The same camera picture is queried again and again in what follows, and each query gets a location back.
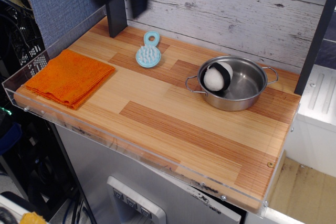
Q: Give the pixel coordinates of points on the orange cloth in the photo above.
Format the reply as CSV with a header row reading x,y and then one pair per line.
x,y
70,78

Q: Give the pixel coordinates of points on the small stainless steel pot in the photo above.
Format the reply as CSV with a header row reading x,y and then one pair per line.
x,y
248,82

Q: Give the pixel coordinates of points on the light blue scrub brush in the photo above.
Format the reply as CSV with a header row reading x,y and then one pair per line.
x,y
148,56

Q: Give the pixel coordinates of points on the white ball with black band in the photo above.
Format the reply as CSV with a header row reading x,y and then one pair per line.
x,y
218,76

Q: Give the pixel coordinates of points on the clear acrylic table guard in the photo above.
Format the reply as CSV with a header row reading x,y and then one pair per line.
x,y
158,117

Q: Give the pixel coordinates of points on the silver toy dispenser panel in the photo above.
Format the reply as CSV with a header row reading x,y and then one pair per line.
x,y
132,207

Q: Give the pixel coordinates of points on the white toy sink unit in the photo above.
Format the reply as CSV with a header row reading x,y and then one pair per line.
x,y
311,138

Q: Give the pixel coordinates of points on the dark grey left post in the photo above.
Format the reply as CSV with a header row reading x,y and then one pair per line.
x,y
116,16

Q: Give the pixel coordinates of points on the dark grey post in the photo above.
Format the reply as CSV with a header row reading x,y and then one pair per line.
x,y
315,46
116,16

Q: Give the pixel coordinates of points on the dark grey right post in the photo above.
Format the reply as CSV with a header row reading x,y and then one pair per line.
x,y
315,46

